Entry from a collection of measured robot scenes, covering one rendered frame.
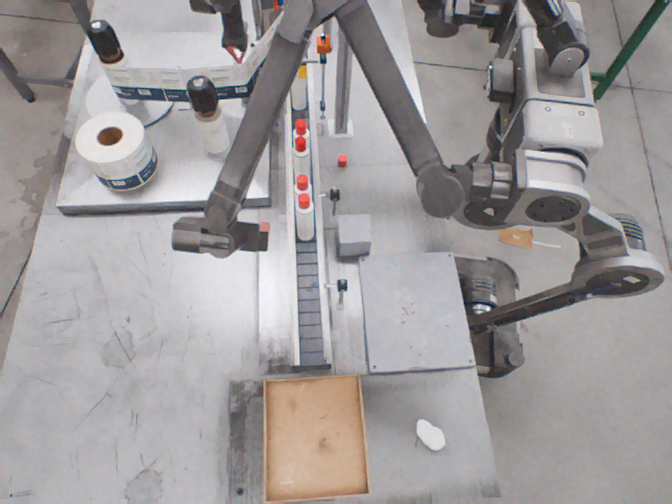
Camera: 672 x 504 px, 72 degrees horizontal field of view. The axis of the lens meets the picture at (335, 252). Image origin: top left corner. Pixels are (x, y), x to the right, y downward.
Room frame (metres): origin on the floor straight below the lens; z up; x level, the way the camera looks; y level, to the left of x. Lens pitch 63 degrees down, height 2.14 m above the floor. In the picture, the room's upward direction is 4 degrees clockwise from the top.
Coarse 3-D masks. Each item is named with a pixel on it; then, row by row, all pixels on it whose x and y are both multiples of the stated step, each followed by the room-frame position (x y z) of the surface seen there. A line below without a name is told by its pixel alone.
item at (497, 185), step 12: (516, 156) 0.53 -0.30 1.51; (480, 168) 0.52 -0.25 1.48; (492, 168) 0.52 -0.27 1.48; (504, 168) 0.52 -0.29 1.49; (516, 168) 0.51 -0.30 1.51; (480, 180) 0.50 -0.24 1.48; (492, 180) 0.50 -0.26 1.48; (504, 180) 0.50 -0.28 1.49; (516, 180) 0.49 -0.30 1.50; (480, 192) 0.49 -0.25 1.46; (492, 192) 0.48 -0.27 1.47; (504, 192) 0.48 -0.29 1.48; (516, 192) 0.47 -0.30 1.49; (480, 204) 0.50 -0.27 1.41; (492, 204) 0.47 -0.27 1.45; (504, 204) 0.47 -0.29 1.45; (504, 216) 0.47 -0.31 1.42
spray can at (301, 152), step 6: (300, 138) 0.90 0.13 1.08; (300, 144) 0.88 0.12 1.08; (306, 144) 0.90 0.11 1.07; (294, 150) 0.89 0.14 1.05; (300, 150) 0.88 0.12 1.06; (306, 150) 0.89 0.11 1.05; (294, 156) 0.88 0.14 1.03; (300, 156) 0.87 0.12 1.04; (306, 156) 0.88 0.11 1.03; (294, 162) 0.88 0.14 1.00; (300, 162) 0.87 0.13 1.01; (306, 162) 0.88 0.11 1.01; (294, 168) 0.88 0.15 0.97; (300, 168) 0.87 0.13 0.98; (306, 168) 0.88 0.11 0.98; (294, 174) 0.88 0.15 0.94; (300, 174) 0.87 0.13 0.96; (306, 174) 0.88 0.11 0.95; (294, 180) 0.89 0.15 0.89
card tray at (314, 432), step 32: (288, 384) 0.25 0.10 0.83; (320, 384) 0.26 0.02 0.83; (352, 384) 0.26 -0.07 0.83; (288, 416) 0.17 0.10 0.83; (320, 416) 0.17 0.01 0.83; (352, 416) 0.18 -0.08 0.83; (288, 448) 0.09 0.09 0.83; (320, 448) 0.09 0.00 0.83; (352, 448) 0.10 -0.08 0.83; (288, 480) 0.01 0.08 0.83; (320, 480) 0.02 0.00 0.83; (352, 480) 0.02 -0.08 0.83
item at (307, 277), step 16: (304, 112) 1.20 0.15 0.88; (304, 256) 0.62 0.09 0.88; (304, 272) 0.57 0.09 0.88; (304, 288) 0.52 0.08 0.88; (304, 304) 0.47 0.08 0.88; (304, 320) 0.42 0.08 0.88; (320, 320) 0.42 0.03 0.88; (304, 336) 0.38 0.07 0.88; (320, 336) 0.38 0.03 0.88; (304, 352) 0.33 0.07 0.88; (320, 352) 0.33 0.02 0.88
